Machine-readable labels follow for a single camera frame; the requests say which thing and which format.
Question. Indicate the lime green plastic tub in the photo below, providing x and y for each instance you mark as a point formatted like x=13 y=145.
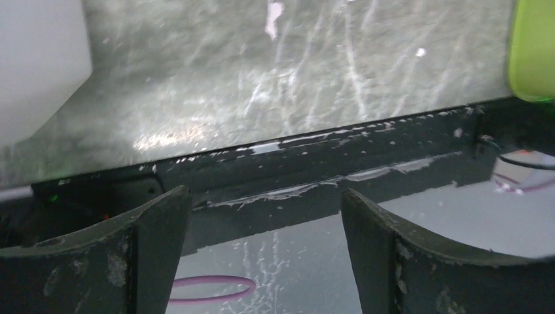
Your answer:
x=530 y=62

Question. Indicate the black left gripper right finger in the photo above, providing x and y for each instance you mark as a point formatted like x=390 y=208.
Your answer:
x=400 y=267

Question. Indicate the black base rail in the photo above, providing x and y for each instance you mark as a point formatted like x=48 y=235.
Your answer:
x=250 y=189

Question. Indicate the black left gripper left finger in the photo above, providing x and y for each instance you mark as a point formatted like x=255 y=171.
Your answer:
x=125 y=264

